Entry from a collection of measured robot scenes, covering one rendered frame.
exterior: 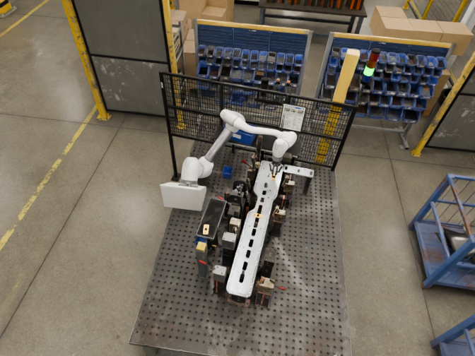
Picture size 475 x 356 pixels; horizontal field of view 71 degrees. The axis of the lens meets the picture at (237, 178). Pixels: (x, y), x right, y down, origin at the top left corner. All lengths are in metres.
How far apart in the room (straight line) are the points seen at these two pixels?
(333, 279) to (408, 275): 1.34
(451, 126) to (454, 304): 2.34
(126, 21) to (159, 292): 3.14
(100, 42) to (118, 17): 0.48
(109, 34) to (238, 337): 3.74
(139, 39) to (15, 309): 3.24
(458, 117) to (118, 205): 4.48
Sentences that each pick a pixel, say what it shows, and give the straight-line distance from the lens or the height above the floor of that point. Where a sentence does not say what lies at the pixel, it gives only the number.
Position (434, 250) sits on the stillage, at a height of 0.16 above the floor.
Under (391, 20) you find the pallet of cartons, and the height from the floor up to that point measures 1.35.
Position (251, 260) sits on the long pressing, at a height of 1.00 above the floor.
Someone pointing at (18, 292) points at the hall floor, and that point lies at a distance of 4.13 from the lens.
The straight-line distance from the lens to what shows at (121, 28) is 4.64.
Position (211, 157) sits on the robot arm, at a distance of 3.28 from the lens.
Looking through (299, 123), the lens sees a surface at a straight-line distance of 3.38.
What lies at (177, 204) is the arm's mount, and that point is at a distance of 3.23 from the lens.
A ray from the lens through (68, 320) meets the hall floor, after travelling 3.79.
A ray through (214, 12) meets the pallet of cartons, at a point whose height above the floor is 0.75.
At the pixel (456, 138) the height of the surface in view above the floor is 0.36.
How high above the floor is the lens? 3.32
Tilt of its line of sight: 48 degrees down
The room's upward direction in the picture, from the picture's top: 3 degrees clockwise
